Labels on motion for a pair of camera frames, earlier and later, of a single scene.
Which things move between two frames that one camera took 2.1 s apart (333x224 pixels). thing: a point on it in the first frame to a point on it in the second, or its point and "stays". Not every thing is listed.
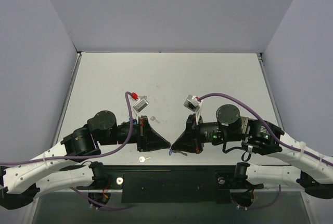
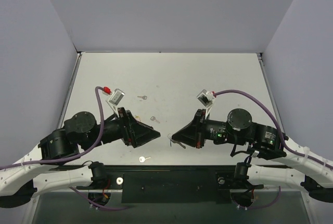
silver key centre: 153,118 stays
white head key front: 142,159 stays
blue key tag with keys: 171,151 to 169,136
